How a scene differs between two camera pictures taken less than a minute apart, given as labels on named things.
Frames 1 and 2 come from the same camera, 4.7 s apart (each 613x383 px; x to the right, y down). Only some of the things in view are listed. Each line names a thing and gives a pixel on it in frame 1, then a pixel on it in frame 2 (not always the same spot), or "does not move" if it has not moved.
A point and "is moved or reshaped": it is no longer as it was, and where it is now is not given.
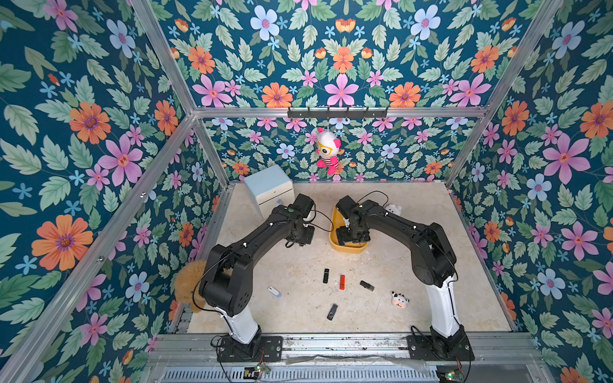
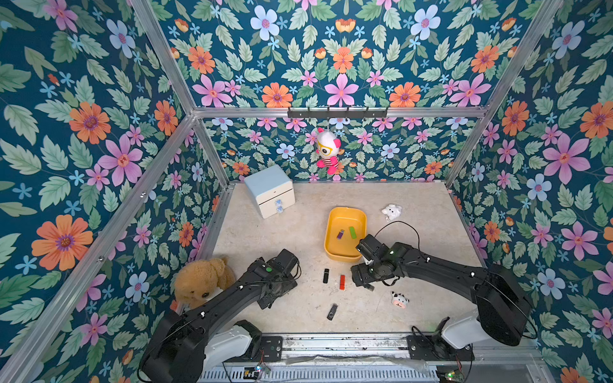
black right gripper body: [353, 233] to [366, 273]
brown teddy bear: [187, 285] does not move
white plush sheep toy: [394, 208] does not move
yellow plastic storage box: [338, 221] is moved or reshaped
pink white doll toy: [329, 149] does not move
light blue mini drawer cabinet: [271, 187] does not move
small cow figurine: [399, 300] does not move
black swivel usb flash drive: [332, 311] does not move
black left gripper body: [303, 234] to [286, 283]
